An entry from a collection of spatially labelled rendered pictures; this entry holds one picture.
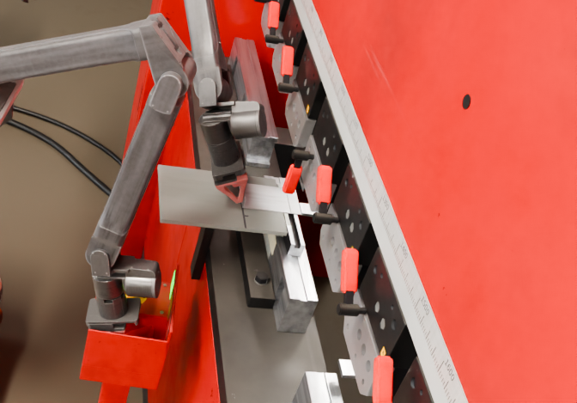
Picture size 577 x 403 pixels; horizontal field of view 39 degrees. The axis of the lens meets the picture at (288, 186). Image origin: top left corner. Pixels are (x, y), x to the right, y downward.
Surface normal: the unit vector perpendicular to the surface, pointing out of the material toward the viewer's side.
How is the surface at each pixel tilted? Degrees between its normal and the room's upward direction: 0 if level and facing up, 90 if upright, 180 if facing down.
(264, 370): 0
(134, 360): 90
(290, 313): 90
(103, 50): 80
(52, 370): 0
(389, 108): 90
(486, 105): 90
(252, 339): 0
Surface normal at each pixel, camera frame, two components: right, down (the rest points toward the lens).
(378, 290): -0.95, -0.11
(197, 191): 0.26, -0.77
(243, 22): 0.15, 0.62
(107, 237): -0.12, 0.44
